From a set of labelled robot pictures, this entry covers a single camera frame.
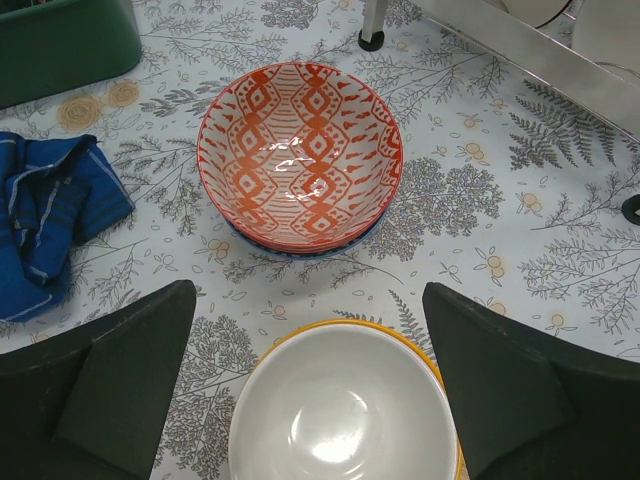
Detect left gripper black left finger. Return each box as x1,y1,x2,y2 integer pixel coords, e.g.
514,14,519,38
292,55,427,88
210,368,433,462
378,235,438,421
1,280,196,479

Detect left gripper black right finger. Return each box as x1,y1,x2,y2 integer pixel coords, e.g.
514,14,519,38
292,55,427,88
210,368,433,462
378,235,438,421
422,283,639,479

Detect orange white patterned bowl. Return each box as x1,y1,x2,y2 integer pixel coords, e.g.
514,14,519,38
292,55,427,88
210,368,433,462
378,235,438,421
244,216,384,253

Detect red diamond patterned bowl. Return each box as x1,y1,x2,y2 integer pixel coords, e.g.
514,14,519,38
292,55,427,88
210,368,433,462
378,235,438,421
197,62,403,246

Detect blue white patterned bowl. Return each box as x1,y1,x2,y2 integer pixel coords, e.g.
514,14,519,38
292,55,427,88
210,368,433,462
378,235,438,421
226,217,383,260

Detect stainless steel dish rack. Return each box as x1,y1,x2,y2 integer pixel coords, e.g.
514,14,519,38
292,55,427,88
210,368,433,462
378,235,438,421
357,0,640,226

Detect blue plaid cloth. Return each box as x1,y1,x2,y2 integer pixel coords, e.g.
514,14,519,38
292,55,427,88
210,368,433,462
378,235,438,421
1,132,134,323

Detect green compartment tray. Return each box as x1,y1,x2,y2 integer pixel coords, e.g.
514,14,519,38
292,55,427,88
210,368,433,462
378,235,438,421
1,0,142,109

